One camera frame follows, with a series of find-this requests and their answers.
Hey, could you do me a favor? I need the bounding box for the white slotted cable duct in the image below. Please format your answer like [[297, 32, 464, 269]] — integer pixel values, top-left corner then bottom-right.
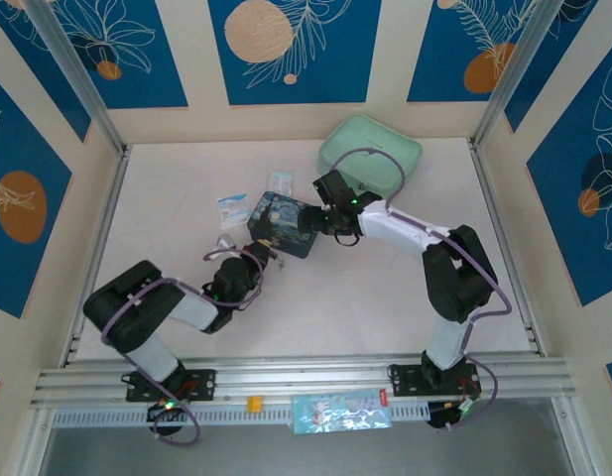
[[52, 404, 430, 428]]

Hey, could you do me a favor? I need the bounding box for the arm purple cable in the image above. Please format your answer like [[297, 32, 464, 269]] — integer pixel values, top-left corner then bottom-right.
[[329, 147, 514, 433], [100, 247, 265, 446]]

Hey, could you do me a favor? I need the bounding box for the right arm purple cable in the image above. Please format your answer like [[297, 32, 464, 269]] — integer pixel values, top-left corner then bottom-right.
[[329, 147, 514, 433]]

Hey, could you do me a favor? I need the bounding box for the blue white sachet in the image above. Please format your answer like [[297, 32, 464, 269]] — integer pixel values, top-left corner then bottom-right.
[[215, 192, 251, 230]]

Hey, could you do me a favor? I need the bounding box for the aluminium frame post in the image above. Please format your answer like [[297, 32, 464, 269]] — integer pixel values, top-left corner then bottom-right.
[[471, 0, 559, 150], [25, 0, 131, 158]]

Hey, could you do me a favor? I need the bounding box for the light blue patterned pouch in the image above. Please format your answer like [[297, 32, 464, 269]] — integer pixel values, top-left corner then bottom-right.
[[290, 389, 395, 436]]

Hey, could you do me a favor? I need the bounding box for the starry night tin box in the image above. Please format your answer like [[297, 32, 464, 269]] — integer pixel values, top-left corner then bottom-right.
[[245, 190, 319, 260]]

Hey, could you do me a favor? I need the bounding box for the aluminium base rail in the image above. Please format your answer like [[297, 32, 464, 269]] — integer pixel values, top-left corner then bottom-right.
[[30, 354, 579, 414]]

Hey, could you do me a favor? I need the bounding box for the black controller board green LED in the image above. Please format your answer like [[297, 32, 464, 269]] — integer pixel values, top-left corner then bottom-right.
[[427, 399, 478, 431], [146, 399, 188, 438]]

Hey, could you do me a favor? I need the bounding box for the aluminium side rail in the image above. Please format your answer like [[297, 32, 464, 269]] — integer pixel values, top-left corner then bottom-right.
[[60, 143, 133, 368], [467, 138, 545, 356]]

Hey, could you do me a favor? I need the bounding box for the clear plastic packet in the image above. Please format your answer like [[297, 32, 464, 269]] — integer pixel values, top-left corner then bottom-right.
[[269, 171, 295, 195]]

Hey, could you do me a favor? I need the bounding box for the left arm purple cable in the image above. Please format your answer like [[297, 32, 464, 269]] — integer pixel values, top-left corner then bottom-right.
[[100, 247, 265, 446]]

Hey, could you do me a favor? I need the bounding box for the mint green zip pouch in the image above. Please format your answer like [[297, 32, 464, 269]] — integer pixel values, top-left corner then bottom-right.
[[317, 113, 425, 193]]

